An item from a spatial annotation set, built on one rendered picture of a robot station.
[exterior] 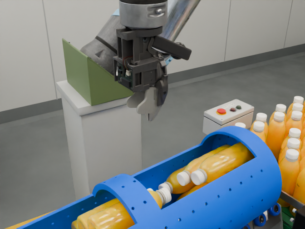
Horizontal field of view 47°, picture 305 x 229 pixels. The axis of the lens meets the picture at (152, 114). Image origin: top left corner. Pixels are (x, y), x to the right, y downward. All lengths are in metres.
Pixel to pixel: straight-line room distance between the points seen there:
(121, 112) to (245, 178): 0.80
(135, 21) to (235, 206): 0.54
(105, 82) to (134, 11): 0.87
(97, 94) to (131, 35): 0.86
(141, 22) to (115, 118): 1.00
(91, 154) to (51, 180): 1.30
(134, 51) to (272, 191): 0.60
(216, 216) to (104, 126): 0.84
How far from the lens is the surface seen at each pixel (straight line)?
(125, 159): 1.74
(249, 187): 0.97
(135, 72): 0.65
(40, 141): 3.41
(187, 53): 0.75
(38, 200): 2.75
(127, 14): 0.64
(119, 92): 1.52
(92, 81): 1.45
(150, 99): 0.71
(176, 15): 1.41
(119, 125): 1.62
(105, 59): 1.54
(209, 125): 1.44
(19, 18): 3.51
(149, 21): 0.63
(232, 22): 4.76
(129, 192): 0.82
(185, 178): 1.02
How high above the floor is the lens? 1.77
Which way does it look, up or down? 29 degrees down
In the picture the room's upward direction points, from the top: straight up
